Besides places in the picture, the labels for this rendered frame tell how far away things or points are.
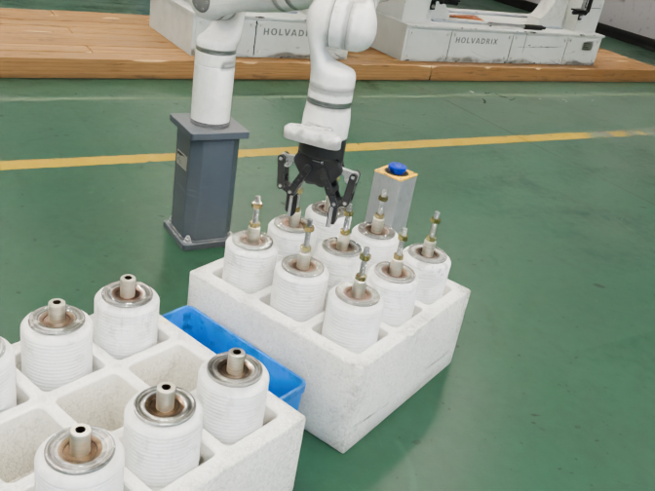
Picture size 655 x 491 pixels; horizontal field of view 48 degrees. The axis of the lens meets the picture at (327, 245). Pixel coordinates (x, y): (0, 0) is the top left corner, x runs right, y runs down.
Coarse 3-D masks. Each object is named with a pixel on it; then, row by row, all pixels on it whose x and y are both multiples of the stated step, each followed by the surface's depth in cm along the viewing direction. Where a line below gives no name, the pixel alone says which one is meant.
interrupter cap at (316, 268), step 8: (288, 256) 129; (296, 256) 130; (288, 264) 127; (312, 264) 128; (320, 264) 129; (288, 272) 125; (296, 272) 125; (304, 272) 125; (312, 272) 126; (320, 272) 126
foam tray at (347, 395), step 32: (192, 288) 135; (224, 288) 131; (448, 288) 145; (224, 320) 132; (256, 320) 127; (288, 320) 125; (320, 320) 126; (416, 320) 131; (448, 320) 141; (288, 352) 125; (320, 352) 120; (384, 352) 121; (416, 352) 133; (448, 352) 149; (320, 384) 122; (352, 384) 118; (384, 384) 126; (416, 384) 140; (320, 416) 124; (352, 416) 120; (384, 416) 133
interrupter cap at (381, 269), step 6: (378, 264) 132; (384, 264) 132; (378, 270) 130; (384, 270) 131; (402, 270) 132; (408, 270) 132; (378, 276) 129; (384, 276) 129; (390, 276) 129; (402, 276) 130; (408, 276) 130; (414, 276) 130; (390, 282) 127; (396, 282) 127; (402, 282) 127; (408, 282) 128
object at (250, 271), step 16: (224, 256) 134; (240, 256) 130; (256, 256) 130; (272, 256) 132; (224, 272) 134; (240, 272) 131; (256, 272) 131; (272, 272) 134; (240, 288) 132; (256, 288) 133
